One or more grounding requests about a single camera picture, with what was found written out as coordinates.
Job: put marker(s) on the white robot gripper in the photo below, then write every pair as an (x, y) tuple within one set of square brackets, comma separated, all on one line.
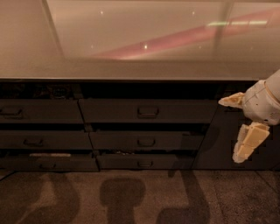
[(260, 102)]

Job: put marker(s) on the dark drawer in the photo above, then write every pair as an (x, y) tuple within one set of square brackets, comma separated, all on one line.
[(145, 140), (44, 140), (69, 163), (40, 111), (145, 162), (147, 111)]

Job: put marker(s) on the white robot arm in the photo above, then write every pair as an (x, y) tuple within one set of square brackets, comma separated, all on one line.
[(273, 84)]

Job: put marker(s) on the dark right cabinet door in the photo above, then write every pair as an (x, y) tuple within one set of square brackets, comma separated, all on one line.
[(216, 150)]

